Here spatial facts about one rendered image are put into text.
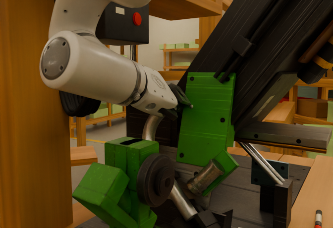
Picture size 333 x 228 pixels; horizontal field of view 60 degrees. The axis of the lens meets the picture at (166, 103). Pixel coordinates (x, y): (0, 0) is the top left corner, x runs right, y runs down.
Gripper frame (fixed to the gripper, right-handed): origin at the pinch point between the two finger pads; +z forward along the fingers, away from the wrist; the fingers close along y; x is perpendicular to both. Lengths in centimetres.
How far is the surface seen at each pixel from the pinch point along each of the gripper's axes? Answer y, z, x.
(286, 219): -33.1, 20.0, -0.5
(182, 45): 534, 748, 125
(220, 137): -13.1, 2.7, -3.5
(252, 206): -26.6, 29.0, 7.5
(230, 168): -19.5, 2.4, -1.6
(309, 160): -21, 89, -7
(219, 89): -4.7, 2.6, -9.4
